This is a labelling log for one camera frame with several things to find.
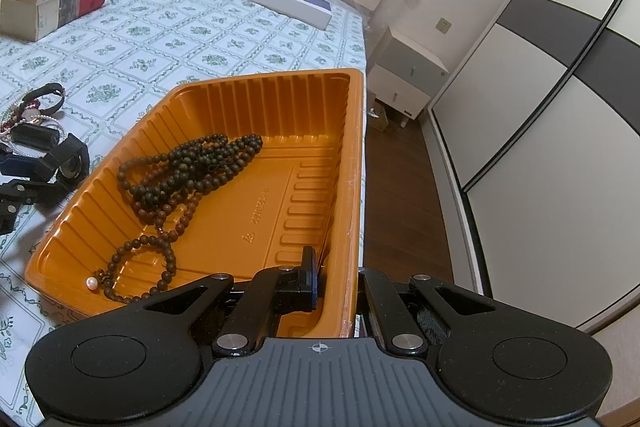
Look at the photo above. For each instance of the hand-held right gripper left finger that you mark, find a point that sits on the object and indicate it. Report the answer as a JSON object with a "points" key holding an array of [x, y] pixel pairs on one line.
{"points": [[300, 287]]}

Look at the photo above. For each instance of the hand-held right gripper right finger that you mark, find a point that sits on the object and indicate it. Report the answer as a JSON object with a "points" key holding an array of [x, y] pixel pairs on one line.
{"points": [[380, 307]]}

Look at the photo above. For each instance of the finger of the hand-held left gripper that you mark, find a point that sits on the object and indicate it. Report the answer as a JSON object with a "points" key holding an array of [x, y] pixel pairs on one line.
{"points": [[20, 167], [25, 197]]}

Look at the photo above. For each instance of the black band smartwatch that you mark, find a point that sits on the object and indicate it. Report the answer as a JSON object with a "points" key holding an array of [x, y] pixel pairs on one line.
{"points": [[60, 154]]}

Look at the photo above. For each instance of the orange plastic tray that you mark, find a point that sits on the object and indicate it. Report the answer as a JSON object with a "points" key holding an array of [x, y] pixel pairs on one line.
{"points": [[280, 187]]}

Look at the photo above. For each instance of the boxed book set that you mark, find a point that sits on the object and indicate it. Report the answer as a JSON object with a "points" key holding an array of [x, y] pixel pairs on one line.
{"points": [[20, 14]]}

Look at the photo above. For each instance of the cardboard box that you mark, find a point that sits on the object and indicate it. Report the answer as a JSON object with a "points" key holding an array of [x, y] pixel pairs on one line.
{"points": [[377, 117]]}

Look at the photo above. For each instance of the floral tablecloth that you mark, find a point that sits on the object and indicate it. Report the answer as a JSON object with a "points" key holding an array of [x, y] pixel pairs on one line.
{"points": [[200, 37]]}

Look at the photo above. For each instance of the white grey nightstand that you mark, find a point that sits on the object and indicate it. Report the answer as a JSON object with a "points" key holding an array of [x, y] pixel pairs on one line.
{"points": [[405, 72]]}

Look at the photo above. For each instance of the white grey sliding wardrobe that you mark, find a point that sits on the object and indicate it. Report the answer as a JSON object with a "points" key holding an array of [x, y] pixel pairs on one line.
{"points": [[525, 82]]}

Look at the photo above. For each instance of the dark blue flat box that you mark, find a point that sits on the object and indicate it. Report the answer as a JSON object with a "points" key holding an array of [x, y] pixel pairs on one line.
{"points": [[317, 2]]}

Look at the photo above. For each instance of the flat white box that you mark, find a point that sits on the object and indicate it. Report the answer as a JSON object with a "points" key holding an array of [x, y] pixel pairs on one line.
{"points": [[270, 2]]}

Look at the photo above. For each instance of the wall socket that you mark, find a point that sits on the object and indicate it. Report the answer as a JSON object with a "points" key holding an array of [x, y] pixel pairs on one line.
{"points": [[443, 25]]}

